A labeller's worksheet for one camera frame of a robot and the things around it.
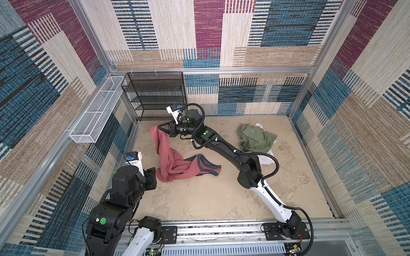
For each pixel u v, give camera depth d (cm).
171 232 75
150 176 54
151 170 56
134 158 53
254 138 97
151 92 108
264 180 64
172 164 86
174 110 73
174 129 73
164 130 77
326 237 74
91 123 73
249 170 60
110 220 38
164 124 77
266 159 96
